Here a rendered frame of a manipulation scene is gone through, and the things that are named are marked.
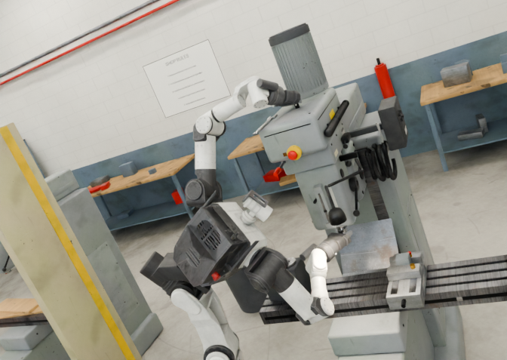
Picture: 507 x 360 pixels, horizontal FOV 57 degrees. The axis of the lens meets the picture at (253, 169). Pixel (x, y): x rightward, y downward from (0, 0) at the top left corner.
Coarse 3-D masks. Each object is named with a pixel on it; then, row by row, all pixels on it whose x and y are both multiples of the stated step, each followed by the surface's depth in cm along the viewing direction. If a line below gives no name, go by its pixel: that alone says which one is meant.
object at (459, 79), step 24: (456, 72) 521; (480, 72) 538; (504, 72) 497; (432, 96) 523; (456, 96) 504; (432, 120) 524; (480, 120) 539; (504, 120) 556; (240, 144) 666; (456, 144) 542; (480, 144) 520; (120, 168) 759; (144, 168) 771; (168, 168) 699; (240, 168) 633; (96, 192) 737; (264, 192) 640; (120, 216) 789; (144, 216) 755; (168, 216) 707; (192, 216) 689
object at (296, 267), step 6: (288, 258) 249; (294, 258) 246; (294, 264) 243; (300, 264) 245; (288, 270) 240; (294, 270) 238; (300, 270) 243; (294, 276) 240; (300, 276) 242; (306, 276) 248; (300, 282) 241; (306, 282) 246; (270, 288) 251; (306, 288) 245; (270, 294) 253; (276, 294) 251; (270, 300) 255; (276, 300) 253; (282, 300) 251
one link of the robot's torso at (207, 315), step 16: (176, 304) 201; (192, 304) 200; (208, 304) 206; (192, 320) 204; (208, 320) 203; (224, 320) 216; (208, 336) 208; (224, 336) 208; (208, 352) 210; (224, 352) 208
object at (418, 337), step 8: (408, 312) 240; (416, 312) 258; (408, 320) 236; (416, 320) 253; (424, 320) 272; (408, 328) 231; (416, 328) 248; (424, 328) 266; (408, 336) 228; (416, 336) 244; (424, 336) 262; (408, 344) 224; (416, 344) 240; (424, 344) 256; (432, 344) 278; (392, 352) 215; (400, 352) 213; (408, 352) 220; (416, 352) 235; (424, 352) 251; (432, 352) 272
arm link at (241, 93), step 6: (252, 78) 191; (258, 78) 192; (240, 84) 194; (246, 84) 192; (240, 90) 194; (246, 90) 197; (234, 96) 195; (240, 96) 197; (246, 96) 199; (234, 102) 194; (240, 102) 194; (240, 108) 195
